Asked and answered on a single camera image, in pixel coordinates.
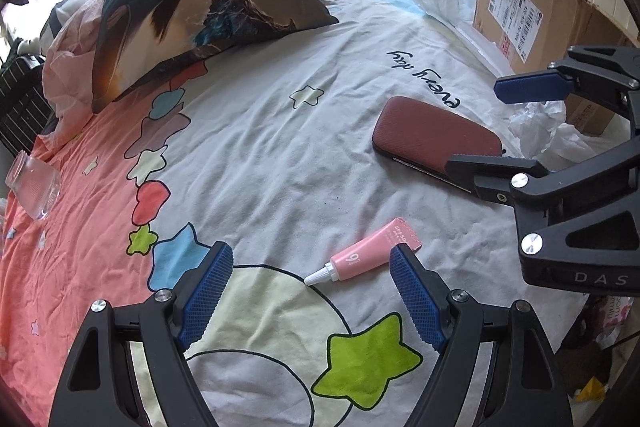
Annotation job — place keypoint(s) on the pink tube with white cap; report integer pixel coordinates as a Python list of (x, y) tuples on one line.
[(360, 257)]

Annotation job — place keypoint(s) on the yellow packet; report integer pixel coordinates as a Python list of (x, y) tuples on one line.
[(592, 389)]

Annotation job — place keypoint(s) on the pale pink quilt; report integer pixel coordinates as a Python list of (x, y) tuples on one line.
[(70, 67)]

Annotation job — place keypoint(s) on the brown red ribbed case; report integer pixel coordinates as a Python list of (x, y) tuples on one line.
[(435, 132)]

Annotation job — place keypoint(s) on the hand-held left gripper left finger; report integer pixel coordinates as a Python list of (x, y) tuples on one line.
[(205, 294)]

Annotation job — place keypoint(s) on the cartoon star print bed sheet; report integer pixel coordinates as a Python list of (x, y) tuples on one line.
[(275, 157)]

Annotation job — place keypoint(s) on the black striped bag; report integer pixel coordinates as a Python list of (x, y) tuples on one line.
[(20, 97)]

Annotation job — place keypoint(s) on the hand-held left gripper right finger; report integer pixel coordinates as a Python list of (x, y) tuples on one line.
[(417, 297)]

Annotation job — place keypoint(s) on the printed blue brown pillow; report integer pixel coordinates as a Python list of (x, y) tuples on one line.
[(200, 7)]

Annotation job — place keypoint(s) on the clear ribbed glass jar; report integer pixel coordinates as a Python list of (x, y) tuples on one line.
[(37, 187)]

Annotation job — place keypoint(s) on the pink printed packet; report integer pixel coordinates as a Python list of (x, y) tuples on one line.
[(612, 317)]

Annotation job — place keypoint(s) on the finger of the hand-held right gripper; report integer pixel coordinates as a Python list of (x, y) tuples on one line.
[(495, 174), (530, 87)]

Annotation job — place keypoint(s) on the crumpled white plastic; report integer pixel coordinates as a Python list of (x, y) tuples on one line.
[(550, 132)]

